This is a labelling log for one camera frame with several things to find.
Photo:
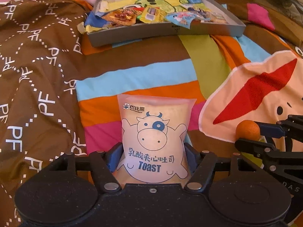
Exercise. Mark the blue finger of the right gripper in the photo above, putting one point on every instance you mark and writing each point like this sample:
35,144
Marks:
271,130
248,146

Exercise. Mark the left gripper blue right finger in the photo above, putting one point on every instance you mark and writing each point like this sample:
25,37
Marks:
193,157

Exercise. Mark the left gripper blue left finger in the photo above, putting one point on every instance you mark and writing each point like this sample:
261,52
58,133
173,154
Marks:
113,156

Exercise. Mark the small orange fruit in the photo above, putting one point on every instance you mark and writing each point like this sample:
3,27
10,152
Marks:
248,129

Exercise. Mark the white cow toast packet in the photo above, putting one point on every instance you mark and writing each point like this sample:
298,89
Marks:
153,135

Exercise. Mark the round rice cracker packet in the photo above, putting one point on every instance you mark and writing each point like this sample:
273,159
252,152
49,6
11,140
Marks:
215,17

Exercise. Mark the gold date snack packet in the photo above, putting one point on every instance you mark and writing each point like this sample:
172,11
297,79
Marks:
123,16

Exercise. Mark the yellow biscuit bar packet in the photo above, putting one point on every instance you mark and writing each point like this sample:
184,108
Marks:
152,15

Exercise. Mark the colourful striped cartoon blanket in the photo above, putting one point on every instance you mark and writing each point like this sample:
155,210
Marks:
257,76

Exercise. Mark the brown patterned PF blanket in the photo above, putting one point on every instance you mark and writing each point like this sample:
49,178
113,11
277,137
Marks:
40,64

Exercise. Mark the blue white stick sachet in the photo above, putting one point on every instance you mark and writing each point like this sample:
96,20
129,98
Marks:
200,12

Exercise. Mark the light blue snack packet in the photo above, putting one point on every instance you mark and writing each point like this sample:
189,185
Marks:
182,19

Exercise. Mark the grey cardboard tray box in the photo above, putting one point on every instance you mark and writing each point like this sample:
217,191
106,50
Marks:
101,32

